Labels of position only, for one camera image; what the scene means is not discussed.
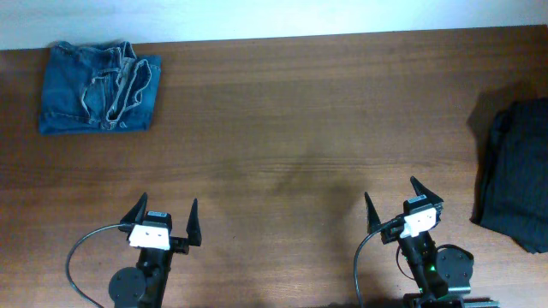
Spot black shorts garment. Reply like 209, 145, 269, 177
473, 98, 547, 254

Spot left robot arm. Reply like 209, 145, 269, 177
109, 193, 202, 308

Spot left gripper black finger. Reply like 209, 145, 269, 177
120, 192, 148, 224
186, 198, 202, 246

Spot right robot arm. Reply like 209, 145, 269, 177
353, 176, 500, 308

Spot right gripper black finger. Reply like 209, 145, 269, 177
410, 176, 444, 204
364, 192, 381, 234

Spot folded blue denim jeans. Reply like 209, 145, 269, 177
39, 41, 162, 135

